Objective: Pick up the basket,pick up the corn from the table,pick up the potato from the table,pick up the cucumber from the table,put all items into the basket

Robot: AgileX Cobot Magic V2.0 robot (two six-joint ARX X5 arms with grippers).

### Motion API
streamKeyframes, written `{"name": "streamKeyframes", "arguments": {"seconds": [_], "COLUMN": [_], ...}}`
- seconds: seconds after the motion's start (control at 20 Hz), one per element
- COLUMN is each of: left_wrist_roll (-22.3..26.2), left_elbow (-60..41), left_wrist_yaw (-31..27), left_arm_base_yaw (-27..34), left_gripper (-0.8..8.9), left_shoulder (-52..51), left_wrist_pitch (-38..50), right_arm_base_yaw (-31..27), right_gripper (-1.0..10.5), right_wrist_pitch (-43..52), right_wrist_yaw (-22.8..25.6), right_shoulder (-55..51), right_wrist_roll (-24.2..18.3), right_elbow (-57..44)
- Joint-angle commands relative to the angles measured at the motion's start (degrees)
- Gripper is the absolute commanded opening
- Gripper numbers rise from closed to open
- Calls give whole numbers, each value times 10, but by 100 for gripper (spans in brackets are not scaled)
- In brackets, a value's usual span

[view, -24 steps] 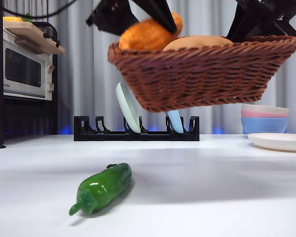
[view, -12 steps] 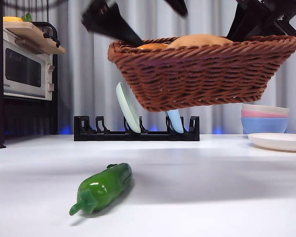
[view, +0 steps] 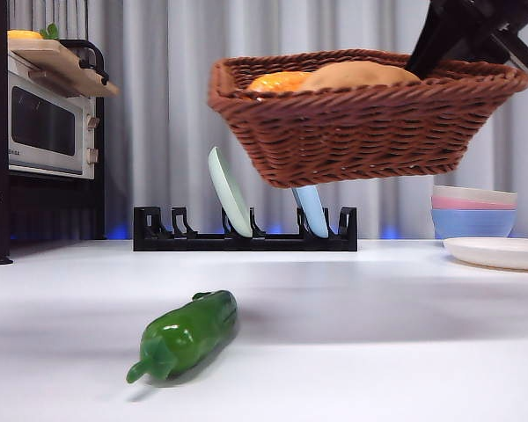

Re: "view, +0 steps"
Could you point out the blue bowl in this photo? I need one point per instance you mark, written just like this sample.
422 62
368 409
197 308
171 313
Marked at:
473 224

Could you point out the cream white plate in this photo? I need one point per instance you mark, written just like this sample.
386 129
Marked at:
497 255

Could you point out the white toaster oven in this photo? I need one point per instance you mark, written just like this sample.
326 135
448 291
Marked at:
44 127

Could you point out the pale green plate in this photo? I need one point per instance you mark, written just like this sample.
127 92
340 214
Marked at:
231 193

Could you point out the light blue plate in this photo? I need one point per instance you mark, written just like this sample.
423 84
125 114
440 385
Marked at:
311 208

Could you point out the wooden cutting board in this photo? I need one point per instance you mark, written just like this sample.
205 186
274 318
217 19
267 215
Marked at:
53 63

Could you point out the brown potato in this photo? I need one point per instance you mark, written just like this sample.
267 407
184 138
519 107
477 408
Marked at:
356 77

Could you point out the pink bowl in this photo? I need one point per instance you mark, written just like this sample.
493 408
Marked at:
466 203

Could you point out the green cucumber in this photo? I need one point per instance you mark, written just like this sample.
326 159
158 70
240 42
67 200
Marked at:
191 329

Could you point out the brown wicker basket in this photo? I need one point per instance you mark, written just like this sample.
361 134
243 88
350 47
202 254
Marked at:
356 132

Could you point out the grey curtain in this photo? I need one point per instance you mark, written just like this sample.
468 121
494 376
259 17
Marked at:
158 110

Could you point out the orange yellow corn cob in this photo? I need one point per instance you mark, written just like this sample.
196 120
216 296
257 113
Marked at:
277 82

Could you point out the black dish rack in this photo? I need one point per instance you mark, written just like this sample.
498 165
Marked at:
246 244

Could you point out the cream bowl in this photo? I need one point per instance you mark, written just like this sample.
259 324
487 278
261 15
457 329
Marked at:
473 192

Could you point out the green leaf sprig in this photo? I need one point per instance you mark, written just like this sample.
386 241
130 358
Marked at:
50 31

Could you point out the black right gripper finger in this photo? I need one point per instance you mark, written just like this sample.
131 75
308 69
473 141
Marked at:
440 22
462 50

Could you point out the yellow fruit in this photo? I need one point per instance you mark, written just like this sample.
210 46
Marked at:
24 35

